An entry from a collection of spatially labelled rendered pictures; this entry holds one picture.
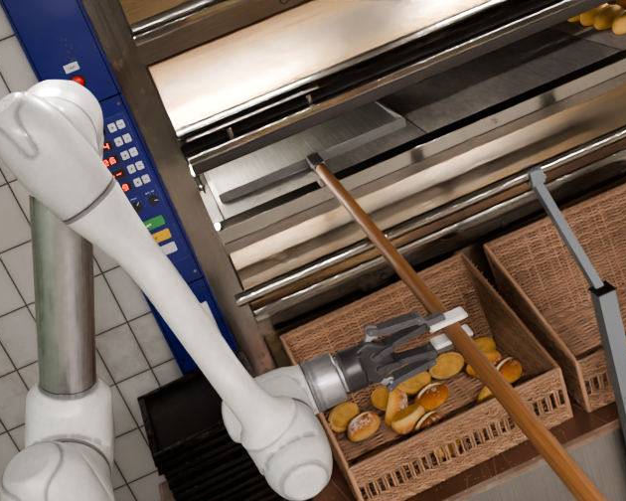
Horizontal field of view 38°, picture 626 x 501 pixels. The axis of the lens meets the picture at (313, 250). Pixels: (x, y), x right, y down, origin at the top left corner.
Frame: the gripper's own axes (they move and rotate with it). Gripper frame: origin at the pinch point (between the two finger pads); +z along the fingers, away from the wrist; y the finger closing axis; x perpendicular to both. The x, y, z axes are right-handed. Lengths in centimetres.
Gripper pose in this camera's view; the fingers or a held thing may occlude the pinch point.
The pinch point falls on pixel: (448, 327)
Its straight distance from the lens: 158.5
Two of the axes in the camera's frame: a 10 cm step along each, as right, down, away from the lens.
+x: 2.2, 3.7, -9.0
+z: 9.2, -3.8, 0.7
